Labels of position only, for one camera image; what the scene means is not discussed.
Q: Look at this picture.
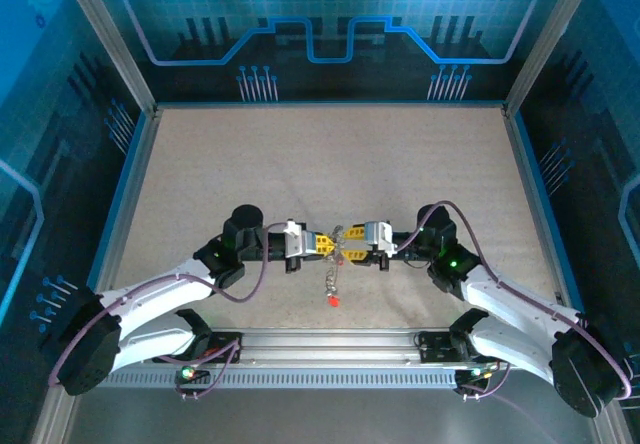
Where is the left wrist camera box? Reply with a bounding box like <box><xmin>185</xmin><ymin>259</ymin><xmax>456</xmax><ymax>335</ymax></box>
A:
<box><xmin>282</xmin><ymin>217</ymin><xmax>322</xmax><ymax>260</ymax></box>

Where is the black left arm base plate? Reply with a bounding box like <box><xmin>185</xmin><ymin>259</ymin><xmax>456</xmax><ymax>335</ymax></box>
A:
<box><xmin>151</xmin><ymin>330</ymin><xmax>245</xmax><ymax>365</ymax></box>

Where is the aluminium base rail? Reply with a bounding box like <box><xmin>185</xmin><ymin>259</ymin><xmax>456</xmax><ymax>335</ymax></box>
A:
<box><xmin>64</xmin><ymin>327</ymin><xmax>599</xmax><ymax>368</ymax></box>

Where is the black controller bracket with light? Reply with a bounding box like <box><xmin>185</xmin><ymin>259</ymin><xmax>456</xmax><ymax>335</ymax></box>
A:
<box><xmin>453</xmin><ymin>365</ymin><xmax>495</xmax><ymax>388</ymax></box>
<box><xmin>174</xmin><ymin>363</ymin><xmax>212</xmax><ymax>386</ymax></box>

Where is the metal keyring plate with rings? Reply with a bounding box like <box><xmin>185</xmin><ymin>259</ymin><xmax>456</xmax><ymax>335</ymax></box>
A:
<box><xmin>323</xmin><ymin>222</ymin><xmax>347</xmax><ymax>296</ymax></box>

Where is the aluminium frame post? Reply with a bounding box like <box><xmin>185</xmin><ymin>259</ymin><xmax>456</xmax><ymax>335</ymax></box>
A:
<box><xmin>53</xmin><ymin>0</ymin><xmax>160</xmax><ymax>115</ymax></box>
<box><xmin>503</xmin><ymin>0</ymin><xmax>605</xmax><ymax>115</ymax></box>

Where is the aluminium table side rail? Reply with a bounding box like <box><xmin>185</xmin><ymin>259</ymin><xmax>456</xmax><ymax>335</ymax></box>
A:
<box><xmin>501</xmin><ymin>105</ymin><xmax>584</xmax><ymax>329</ymax></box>
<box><xmin>84</xmin><ymin>106</ymin><xmax>162</xmax><ymax>329</ymax></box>

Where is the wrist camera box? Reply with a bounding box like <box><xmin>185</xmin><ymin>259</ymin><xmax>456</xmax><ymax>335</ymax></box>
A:
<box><xmin>282</xmin><ymin>217</ymin><xmax>322</xmax><ymax>260</ymax></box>
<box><xmin>363</xmin><ymin>219</ymin><xmax>399</xmax><ymax>259</ymax></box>

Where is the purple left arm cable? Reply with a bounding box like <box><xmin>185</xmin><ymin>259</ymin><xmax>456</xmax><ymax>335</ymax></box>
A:
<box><xmin>49</xmin><ymin>221</ymin><xmax>291</xmax><ymax>401</ymax></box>

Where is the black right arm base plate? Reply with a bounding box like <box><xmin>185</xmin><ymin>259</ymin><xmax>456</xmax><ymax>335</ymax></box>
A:
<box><xmin>416</xmin><ymin>329</ymin><xmax>512</xmax><ymax>365</ymax></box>

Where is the slotted grey cable duct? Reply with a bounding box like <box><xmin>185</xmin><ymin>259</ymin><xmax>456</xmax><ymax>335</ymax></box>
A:
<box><xmin>79</xmin><ymin>367</ymin><xmax>584</xmax><ymax>391</ymax></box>

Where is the grey metal shelf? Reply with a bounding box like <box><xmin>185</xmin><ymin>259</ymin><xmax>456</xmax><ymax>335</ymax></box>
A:
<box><xmin>44</xmin><ymin>388</ymin><xmax>616</xmax><ymax>444</ymax></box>

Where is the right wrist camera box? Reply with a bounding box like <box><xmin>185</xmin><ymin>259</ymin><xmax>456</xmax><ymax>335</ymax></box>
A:
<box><xmin>363</xmin><ymin>219</ymin><xmax>399</xmax><ymax>259</ymax></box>

